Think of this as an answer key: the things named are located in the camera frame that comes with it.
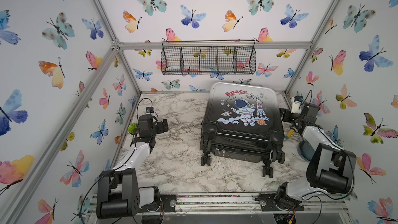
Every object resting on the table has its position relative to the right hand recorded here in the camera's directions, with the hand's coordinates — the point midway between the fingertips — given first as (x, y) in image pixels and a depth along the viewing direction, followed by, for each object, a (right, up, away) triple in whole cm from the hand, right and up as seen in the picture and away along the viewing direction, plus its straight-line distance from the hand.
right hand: (286, 109), depth 90 cm
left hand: (-73, -6, 0) cm, 73 cm away
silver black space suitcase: (-28, -6, -14) cm, 32 cm away
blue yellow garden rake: (+5, -15, +6) cm, 17 cm away
